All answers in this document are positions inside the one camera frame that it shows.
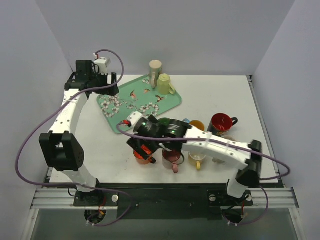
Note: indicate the small yellow mug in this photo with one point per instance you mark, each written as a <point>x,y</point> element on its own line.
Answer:
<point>196,159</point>

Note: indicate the black mug red inside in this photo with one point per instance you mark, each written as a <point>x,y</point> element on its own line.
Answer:
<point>221,123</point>

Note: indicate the blue butterfly mug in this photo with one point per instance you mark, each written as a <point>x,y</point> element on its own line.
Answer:
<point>196,123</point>

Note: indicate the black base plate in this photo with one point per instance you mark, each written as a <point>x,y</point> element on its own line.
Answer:
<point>164,201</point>

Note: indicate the orange mug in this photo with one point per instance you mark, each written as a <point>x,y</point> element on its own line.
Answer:
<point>140,160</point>

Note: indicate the pink mug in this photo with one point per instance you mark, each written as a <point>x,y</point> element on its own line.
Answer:
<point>171,160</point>

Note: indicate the green floral tray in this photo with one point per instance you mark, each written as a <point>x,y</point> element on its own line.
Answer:
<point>135,96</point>

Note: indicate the tall beige mug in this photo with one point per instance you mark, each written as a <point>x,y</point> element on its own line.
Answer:
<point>155,70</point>

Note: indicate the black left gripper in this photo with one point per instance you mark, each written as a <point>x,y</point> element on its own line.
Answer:
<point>110,83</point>

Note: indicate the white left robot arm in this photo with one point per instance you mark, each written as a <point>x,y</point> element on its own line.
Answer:
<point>60,148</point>

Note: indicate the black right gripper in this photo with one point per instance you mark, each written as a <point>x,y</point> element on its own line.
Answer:
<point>139,144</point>

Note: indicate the pale green mug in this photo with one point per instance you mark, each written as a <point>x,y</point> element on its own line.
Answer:
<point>164,85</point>

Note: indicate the cream mug green inside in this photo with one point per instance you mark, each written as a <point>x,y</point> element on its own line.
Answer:
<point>164,120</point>

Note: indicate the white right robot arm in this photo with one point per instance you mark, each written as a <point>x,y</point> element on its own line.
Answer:
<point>244,157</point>

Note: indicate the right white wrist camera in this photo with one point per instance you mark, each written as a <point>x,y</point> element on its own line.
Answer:
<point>133,119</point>

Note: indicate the beige cartoon mug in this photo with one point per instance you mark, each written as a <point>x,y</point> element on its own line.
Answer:
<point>220,160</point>

